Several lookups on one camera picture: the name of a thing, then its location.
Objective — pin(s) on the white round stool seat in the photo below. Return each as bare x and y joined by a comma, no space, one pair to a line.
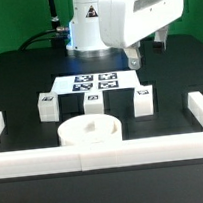
89,129

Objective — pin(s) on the white right fence bar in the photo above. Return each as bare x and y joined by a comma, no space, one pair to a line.
195,105

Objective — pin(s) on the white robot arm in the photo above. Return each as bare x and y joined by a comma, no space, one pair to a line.
85,39

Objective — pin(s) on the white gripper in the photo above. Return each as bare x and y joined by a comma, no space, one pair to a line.
125,22

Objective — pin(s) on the white sheet with markers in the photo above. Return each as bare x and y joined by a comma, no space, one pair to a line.
95,82

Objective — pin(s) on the white front fence bar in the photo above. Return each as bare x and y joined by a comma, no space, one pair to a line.
101,156

